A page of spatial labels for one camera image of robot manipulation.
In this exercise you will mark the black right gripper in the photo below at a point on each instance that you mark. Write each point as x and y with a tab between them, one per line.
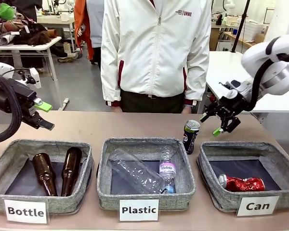
231	106

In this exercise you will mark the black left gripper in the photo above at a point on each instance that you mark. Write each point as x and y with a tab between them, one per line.
24	93

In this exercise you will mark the brown glass beer bottle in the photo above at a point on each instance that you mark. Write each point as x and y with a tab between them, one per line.
44	172
71	168

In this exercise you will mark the crushed red soda can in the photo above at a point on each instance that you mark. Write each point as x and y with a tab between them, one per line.
243	184

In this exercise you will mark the small pink-label plastic bottle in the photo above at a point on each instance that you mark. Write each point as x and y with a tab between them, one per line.
167	170

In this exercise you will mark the large clear plastic bottle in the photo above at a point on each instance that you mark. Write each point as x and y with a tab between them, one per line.
135	173

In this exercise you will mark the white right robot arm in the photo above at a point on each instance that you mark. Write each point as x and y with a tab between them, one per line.
255	55

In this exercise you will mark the grey fabric basket marked Can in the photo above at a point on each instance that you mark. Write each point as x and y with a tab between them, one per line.
231	149

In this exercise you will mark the black soda can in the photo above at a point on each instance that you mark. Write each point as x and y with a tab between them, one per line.
190	139

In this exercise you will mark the grey fabric basket marked Plastic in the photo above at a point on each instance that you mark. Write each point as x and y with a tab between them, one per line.
139	143

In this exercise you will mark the grey fabric basket marked Bottle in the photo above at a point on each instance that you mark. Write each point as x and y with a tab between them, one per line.
67	204

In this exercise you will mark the white Can label card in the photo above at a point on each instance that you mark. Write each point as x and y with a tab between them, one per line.
257	206

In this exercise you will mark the person's left hand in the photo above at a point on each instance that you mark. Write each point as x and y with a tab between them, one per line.
187	109

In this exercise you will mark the person's right hand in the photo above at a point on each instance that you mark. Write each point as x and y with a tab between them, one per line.
116	109

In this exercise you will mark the white side table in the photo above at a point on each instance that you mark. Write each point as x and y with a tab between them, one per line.
226	69

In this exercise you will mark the grey sneaker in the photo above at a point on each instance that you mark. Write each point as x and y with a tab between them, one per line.
67	58

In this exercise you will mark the wooden workbench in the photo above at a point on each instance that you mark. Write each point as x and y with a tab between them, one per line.
240	39

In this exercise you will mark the pile of mixed clothes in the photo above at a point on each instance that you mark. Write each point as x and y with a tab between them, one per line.
19	29

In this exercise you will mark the white background desk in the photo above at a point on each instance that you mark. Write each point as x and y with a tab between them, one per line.
55	21

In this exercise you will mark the person in orange jacket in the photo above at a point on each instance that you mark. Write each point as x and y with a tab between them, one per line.
84	29

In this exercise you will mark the person in white jacket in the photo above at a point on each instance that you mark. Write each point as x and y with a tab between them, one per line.
154	48

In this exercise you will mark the white Bottle label card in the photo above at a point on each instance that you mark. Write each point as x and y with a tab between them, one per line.
26	211

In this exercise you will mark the black tripod pole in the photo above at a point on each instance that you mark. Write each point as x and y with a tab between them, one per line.
240	24

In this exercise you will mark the stack of white storage boxes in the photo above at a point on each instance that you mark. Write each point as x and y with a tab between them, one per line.
255	27

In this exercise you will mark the white Plastic label card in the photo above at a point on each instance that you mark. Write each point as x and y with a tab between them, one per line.
139	209

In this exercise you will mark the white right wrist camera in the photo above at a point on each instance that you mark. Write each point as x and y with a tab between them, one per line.
233	87

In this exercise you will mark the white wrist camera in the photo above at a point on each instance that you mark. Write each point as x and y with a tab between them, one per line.
33	77
233	87

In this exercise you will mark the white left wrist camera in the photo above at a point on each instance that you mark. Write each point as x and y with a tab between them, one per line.
33	77

